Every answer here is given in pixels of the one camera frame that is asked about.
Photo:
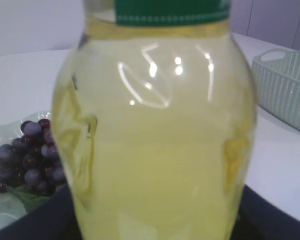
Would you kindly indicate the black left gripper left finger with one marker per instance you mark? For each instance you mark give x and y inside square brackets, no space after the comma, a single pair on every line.
[53,220]

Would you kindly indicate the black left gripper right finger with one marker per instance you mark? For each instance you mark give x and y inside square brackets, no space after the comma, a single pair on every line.
[257,219]

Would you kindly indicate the purple artificial grape bunch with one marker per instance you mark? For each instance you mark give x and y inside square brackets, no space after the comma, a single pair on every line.
[32,160]

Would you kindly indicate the yellow tea plastic bottle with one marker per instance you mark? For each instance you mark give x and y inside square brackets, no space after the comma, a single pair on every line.
[154,115]

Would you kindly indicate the green wavy glass plate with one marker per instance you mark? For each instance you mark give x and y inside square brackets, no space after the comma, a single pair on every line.
[15,205]

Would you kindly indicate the green plastic woven basket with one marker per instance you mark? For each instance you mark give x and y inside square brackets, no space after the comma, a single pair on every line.
[277,73]

